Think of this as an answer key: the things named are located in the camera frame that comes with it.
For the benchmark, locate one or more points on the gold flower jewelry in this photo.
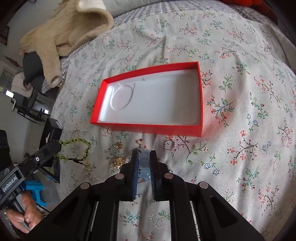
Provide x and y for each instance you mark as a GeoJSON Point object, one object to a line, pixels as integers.
{"type": "Point", "coordinates": [119, 159]}

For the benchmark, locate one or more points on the small gold earring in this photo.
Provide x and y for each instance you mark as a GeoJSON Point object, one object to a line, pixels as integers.
{"type": "Point", "coordinates": [140, 143]}

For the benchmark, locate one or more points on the grey quilted pillow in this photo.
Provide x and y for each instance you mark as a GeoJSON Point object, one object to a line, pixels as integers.
{"type": "Point", "coordinates": [117, 8]}

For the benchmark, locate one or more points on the orange pumpkin plush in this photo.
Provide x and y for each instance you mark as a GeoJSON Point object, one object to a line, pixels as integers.
{"type": "Point", "coordinates": [243, 2]}

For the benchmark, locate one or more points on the black chair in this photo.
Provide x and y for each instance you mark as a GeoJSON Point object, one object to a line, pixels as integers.
{"type": "Point", "coordinates": [32, 108]}

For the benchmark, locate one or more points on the beige fleece jacket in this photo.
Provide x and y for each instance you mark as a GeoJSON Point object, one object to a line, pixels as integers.
{"type": "Point", "coordinates": [72, 24]}

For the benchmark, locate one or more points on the black camera box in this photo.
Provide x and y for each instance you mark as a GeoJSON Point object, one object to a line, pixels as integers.
{"type": "Point", "coordinates": [51, 135]}

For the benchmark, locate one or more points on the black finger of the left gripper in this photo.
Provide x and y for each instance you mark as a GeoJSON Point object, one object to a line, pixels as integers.
{"type": "Point", "coordinates": [39, 158]}

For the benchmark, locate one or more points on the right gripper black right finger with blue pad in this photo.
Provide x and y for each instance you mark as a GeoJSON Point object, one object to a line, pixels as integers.
{"type": "Point", "coordinates": [160, 185]}

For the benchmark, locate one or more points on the red jewelry box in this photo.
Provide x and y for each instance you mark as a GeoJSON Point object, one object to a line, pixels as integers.
{"type": "Point", "coordinates": [163, 99]}

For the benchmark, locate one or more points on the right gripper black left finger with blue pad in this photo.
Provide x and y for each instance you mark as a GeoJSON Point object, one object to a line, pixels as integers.
{"type": "Point", "coordinates": [128, 189]}

